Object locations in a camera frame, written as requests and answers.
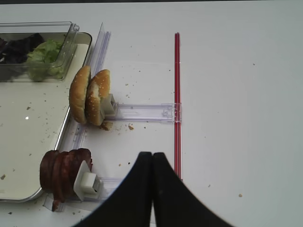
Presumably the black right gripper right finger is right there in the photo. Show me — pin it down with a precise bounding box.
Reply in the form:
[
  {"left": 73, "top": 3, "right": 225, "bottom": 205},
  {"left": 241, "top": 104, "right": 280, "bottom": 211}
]
[{"left": 152, "top": 153, "right": 231, "bottom": 227}]

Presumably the purple and green lettuce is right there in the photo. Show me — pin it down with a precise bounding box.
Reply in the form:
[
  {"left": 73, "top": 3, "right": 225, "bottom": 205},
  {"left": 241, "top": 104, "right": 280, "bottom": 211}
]
[{"left": 0, "top": 33, "right": 65, "bottom": 81}]

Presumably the grey pusher block bun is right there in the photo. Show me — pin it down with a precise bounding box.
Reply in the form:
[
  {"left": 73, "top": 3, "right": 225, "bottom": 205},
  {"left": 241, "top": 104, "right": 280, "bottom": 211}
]
[{"left": 100, "top": 94, "right": 117, "bottom": 120}]

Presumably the sesame bun half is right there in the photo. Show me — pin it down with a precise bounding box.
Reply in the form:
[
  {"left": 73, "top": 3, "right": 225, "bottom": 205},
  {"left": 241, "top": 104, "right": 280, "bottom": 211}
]
[
  {"left": 85, "top": 69, "right": 110, "bottom": 126},
  {"left": 69, "top": 65, "right": 91, "bottom": 124}
]

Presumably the white metal tray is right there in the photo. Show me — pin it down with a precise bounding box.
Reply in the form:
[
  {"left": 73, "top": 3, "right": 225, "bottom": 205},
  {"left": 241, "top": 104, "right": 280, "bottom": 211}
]
[{"left": 0, "top": 33, "right": 92, "bottom": 202}]

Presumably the grey pusher block meat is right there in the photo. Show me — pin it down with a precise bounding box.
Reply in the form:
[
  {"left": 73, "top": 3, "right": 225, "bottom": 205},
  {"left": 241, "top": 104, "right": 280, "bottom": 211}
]
[{"left": 73, "top": 161, "right": 104, "bottom": 201}]

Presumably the red rail strip right side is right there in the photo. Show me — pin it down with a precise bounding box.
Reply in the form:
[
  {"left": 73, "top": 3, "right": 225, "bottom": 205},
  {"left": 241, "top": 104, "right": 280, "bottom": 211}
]
[{"left": 174, "top": 32, "right": 182, "bottom": 179}]

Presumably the clear pusher track meat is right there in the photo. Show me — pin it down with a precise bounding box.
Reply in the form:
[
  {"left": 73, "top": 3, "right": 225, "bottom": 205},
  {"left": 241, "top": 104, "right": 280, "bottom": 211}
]
[{"left": 55, "top": 177, "right": 123, "bottom": 212}]

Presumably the clear pusher track bun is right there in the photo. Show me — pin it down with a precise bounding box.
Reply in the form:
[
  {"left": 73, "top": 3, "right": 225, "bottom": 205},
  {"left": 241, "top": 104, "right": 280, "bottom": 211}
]
[{"left": 106, "top": 103, "right": 175, "bottom": 123}]

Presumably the clear plastic salad container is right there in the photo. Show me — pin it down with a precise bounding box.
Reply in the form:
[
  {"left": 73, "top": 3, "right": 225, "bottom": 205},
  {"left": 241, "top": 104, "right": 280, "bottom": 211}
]
[{"left": 0, "top": 21, "right": 79, "bottom": 82}]

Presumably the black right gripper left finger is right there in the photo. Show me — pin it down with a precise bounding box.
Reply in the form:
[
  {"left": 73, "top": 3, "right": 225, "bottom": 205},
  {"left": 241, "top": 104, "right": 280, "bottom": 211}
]
[{"left": 75, "top": 152, "right": 152, "bottom": 227}]

